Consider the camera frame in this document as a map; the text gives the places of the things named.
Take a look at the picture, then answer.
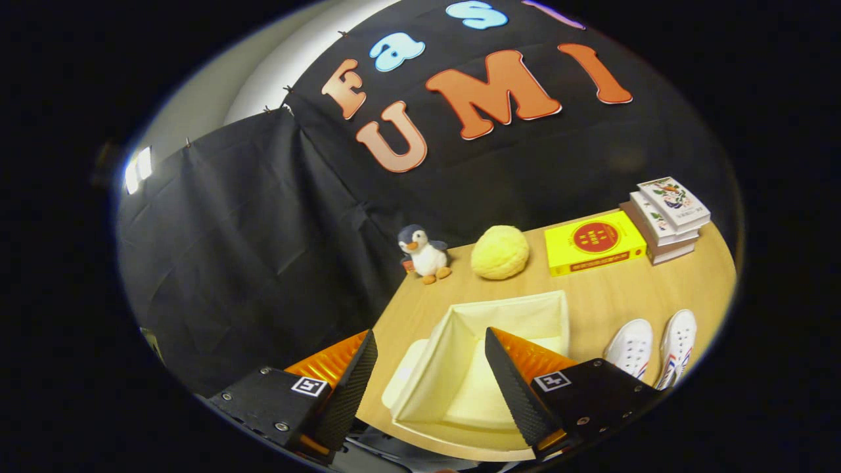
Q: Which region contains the white floral cover book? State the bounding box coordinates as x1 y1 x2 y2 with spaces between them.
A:
637 176 712 233

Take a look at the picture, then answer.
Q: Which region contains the cream fabric storage box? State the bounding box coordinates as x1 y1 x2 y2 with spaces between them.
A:
381 290 571 434

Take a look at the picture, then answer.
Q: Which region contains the brown cover book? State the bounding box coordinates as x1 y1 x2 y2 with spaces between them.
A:
619 201 697 266

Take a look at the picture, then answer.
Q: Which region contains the white canvas shoe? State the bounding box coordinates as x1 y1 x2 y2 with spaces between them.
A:
603 319 654 380
655 309 698 391

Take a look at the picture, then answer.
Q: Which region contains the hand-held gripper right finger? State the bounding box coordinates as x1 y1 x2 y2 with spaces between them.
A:
485 327 664 461

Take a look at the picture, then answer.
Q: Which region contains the yellow book with red circle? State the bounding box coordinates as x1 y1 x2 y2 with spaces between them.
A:
544 210 648 277

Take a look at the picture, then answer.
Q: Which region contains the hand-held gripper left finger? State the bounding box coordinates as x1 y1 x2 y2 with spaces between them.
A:
209 330 379 466

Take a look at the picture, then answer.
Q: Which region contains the penguin plush toy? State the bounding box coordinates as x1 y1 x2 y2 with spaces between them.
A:
397 224 453 285

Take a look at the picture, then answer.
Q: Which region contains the yellow round plush bun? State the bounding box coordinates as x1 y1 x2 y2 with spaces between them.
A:
470 225 530 281

